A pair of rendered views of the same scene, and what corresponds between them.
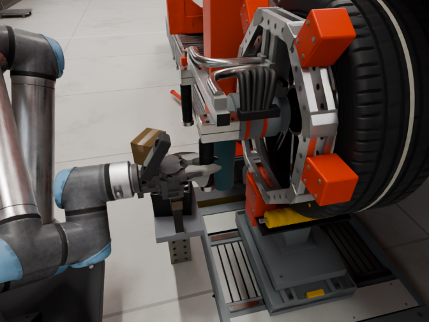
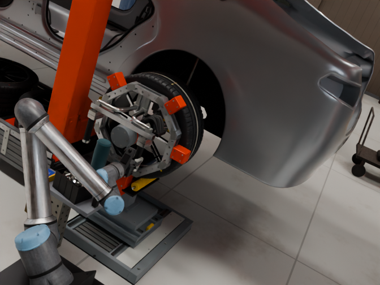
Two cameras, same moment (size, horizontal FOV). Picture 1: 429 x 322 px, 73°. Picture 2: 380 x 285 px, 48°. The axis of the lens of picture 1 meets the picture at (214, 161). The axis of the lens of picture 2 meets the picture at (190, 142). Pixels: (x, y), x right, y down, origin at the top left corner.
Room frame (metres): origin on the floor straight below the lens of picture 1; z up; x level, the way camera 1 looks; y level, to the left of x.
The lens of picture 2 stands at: (-0.70, 1.70, 1.93)
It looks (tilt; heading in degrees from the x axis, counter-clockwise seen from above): 24 degrees down; 301
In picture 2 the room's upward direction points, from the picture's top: 21 degrees clockwise
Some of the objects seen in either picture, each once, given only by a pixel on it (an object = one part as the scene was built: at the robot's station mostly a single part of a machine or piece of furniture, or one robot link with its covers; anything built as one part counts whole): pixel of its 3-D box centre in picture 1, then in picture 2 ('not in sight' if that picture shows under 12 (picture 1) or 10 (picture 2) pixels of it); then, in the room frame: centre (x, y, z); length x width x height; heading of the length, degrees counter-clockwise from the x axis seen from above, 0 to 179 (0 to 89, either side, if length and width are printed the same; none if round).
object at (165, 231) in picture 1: (173, 195); (67, 191); (0.87, 0.17, 0.44); 0.43 x 0.17 x 0.03; 13
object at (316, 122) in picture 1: (271, 113); (135, 130); (0.79, -0.17, 0.85); 0.54 x 0.07 x 0.54; 13
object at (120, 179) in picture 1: (124, 180); (115, 171); (0.53, 0.22, 0.81); 0.10 x 0.05 x 0.09; 13
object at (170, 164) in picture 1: (159, 177); (123, 167); (0.55, 0.14, 0.80); 0.12 x 0.08 x 0.09; 103
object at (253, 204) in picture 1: (269, 198); (123, 178); (0.80, -0.21, 0.48); 0.16 x 0.12 x 0.17; 103
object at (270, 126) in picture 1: (248, 115); (129, 133); (0.78, -0.10, 0.85); 0.21 x 0.14 x 0.14; 103
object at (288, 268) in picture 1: (294, 221); (128, 191); (0.83, -0.34, 0.32); 0.40 x 0.30 x 0.28; 13
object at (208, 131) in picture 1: (218, 126); (145, 140); (0.58, -0.01, 0.93); 0.09 x 0.05 x 0.05; 103
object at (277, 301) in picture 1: (287, 249); (120, 213); (0.83, -0.34, 0.13); 0.50 x 0.36 x 0.10; 13
